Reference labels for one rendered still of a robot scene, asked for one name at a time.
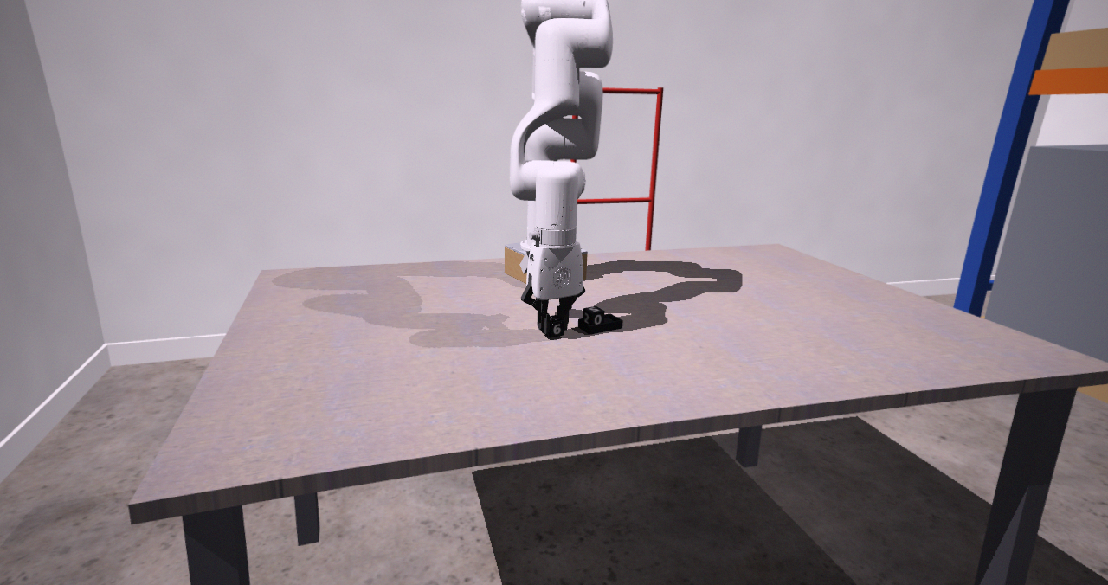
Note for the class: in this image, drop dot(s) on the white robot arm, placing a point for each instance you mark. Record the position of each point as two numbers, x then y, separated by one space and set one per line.
560 47

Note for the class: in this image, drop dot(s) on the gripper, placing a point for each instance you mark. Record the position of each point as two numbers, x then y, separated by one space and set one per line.
560 277

